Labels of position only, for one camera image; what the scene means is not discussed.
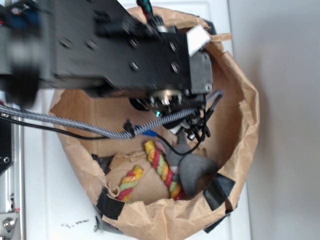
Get thin black cable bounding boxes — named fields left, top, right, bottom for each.
left=0, top=94, right=223, bottom=157

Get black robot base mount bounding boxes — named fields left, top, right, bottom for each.
left=0, top=112, right=13, bottom=176

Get brown paper bag bin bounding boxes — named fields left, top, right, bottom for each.
left=48, top=5, right=261, bottom=240

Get aluminium frame rail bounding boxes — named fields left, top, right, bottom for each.
left=0, top=111, right=27, bottom=240

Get grey plush rabbit toy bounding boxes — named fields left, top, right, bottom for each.
left=155, top=132, right=219, bottom=197

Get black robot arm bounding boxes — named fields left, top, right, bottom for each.
left=0, top=0, right=214, bottom=140

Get red yellow green rope toy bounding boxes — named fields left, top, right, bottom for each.
left=116, top=140, right=185, bottom=203

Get black gripper body with motor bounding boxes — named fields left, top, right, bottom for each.
left=129, top=25, right=213, bottom=140

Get white plastic tray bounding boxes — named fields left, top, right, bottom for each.
left=23, top=0, right=252, bottom=240

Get grey braided cable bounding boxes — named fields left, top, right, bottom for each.
left=0, top=89, right=225, bottom=140

